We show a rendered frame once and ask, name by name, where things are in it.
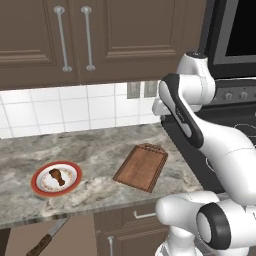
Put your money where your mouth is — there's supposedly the brown meat drumstick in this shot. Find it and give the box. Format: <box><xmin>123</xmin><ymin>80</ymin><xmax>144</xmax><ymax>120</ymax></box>
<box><xmin>48</xmin><ymin>168</ymin><xmax>67</xmax><ymax>187</ymax></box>

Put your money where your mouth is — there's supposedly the silver drawer handle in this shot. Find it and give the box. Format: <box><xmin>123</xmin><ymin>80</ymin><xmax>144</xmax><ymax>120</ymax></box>
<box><xmin>133</xmin><ymin>210</ymin><xmax>158</xmax><ymax>221</ymax></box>

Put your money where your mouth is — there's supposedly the silver base cupboard handle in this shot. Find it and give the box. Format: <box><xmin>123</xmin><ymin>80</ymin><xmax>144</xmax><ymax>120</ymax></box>
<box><xmin>106</xmin><ymin>235</ymin><xmax>115</xmax><ymax>256</ymax></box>

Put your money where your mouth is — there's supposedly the silver cupboard door handle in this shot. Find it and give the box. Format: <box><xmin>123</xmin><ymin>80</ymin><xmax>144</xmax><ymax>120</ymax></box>
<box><xmin>80</xmin><ymin>5</ymin><xmax>97</xmax><ymax>72</ymax></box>
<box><xmin>53</xmin><ymin>5</ymin><xmax>73</xmax><ymax>73</ymax></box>

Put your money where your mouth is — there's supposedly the brown drawer front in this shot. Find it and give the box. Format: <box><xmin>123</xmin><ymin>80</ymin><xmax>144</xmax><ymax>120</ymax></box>
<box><xmin>93</xmin><ymin>202</ymin><xmax>169</xmax><ymax>234</ymax></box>

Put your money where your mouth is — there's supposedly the open brown drawer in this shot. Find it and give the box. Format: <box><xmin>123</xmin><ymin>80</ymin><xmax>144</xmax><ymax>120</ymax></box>
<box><xmin>0</xmin><ymin>213</ymin><xmax>98</xmax><ymax>256</ymax></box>

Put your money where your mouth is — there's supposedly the black stove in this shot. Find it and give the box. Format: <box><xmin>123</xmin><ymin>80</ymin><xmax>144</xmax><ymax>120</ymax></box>
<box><xmin>160</xmin><ymin>77</ymin><xmax>256</xmax><ymax>195</ymax></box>

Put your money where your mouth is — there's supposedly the grey wall socket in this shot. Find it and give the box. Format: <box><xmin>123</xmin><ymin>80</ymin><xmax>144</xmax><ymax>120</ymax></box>
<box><xmin>126</xmin><ymin>81</ymin><xmax>141</xmax><ymax>100</ymax></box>
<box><xmin>143</xmin><ymin>80</ymin><xmax>160</xmax><ymax>99</ymax></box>

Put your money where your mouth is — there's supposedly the red rimmed white plate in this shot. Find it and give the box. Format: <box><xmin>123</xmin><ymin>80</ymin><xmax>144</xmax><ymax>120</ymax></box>
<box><xmin>30</xmin><ymin>160</ymin><xmax>83</xmax><ymax>199</ymax></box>

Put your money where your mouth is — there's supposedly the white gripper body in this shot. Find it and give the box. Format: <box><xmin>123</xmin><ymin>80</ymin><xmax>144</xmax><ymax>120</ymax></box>
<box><xmin>152</xmin><ymin>99</ymin><xmax>203</xmax><ymax>117</ymax></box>

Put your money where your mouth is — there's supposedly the brown wall cupboard door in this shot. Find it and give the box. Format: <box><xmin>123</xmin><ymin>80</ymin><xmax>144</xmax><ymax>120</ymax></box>
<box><xmin>77</xmin><ymin>0</ymin><xmax>208</xmax><ymax>85</ymax></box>
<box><xmin>0</xmin><ymin>0</ymin><xmax>80</xmax><ymax>90</ymax></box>

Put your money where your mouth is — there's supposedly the black microwave oven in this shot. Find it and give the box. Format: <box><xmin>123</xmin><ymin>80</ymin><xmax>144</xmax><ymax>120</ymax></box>
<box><xmin>198</xmin><ymin>0</ymin><xmax>256</xmax><ymax>80</ymax></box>

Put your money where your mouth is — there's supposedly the brown base cupboard door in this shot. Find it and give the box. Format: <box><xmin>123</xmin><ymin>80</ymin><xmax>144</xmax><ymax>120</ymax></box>
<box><xmin>95</xmin><ymin>226</ymin><xmax>172</xmax><ymax>256</ymax></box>

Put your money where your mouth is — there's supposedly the brown wooden cutting board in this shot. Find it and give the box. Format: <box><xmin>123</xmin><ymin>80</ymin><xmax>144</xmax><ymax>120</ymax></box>
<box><xmin>112</xmin><ymin>142</ymin><xmax>169</xmax><ymax>194</ymax></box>

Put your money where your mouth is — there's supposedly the knife with brown handle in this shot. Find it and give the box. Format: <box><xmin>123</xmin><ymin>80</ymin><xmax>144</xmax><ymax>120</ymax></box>
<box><xmin>25</xmin><ymin>216</ymin><xmax>70</xmax><ymax>256</ymax></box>

